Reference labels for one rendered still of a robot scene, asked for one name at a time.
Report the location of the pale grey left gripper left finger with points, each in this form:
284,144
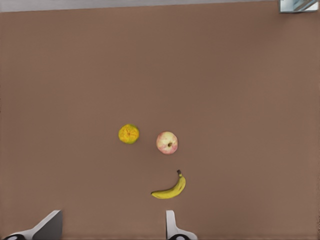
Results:
47,226

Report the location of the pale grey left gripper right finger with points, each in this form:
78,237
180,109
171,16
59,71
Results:
170,225

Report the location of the pink-white apple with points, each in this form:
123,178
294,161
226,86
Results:
167,142

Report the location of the yellow banana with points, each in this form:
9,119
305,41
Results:
172,191

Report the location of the yellow-green orange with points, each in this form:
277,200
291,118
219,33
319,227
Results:
128,134

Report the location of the silver frame post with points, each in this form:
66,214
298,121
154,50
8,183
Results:
298,5

